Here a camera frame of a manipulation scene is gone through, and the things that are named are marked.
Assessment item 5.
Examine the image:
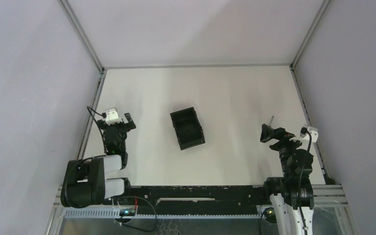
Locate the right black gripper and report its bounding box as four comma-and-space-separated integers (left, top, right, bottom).
260, 123, 309, 177

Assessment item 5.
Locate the black plastic bin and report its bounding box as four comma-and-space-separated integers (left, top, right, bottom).
170, 107, 205, 150

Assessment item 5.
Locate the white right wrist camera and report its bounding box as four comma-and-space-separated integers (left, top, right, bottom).
290, 125, 319, 144

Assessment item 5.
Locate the left controller board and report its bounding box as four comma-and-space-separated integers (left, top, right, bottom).
119, 209, 136, 217

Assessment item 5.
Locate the aluminium frame rail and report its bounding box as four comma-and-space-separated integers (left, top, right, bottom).
289, 65, 335, 185
75, 70, 107, 160

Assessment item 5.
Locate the right controller board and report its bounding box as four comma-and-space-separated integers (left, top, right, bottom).
261, 207, 277, 224

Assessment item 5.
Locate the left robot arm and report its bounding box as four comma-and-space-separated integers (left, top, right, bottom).
60, 109, 136, 209

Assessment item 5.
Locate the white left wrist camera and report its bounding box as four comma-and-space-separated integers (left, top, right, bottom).
103, 108, 123, 125

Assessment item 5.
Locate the aluminium frame right rail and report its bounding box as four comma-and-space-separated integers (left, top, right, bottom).
289, 65, 335, 185

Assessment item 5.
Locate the aluminium frame left rail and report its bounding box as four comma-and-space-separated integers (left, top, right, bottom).
75, 70, 107, 160

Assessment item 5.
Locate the controller board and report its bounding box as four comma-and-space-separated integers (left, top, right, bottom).
261, 207, 277, 224
119, 209, 136, 217

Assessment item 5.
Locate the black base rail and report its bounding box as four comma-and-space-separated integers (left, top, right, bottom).
125, 185, 271, 216

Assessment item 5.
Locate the left black cable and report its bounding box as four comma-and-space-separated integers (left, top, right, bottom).
112, 195, 159, 234

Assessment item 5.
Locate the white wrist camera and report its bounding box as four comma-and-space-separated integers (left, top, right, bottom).
290, 125, 319, 144
103, 108, 123, 125

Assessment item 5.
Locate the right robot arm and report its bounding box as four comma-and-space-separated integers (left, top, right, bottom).
260, 123, 319, 235

